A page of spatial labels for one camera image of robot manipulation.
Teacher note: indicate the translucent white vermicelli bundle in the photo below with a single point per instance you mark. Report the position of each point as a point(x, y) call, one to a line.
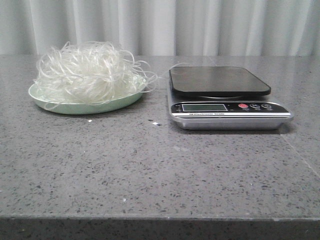
point(91, 74)

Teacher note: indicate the silver black kitchen scale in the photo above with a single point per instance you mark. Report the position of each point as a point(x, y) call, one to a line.
point(222, 98)

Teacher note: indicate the white pleated curtain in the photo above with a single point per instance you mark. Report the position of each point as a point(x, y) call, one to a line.
point(165, 27)

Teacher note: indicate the light green plastic plate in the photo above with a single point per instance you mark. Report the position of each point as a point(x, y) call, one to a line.
point(87, 106)

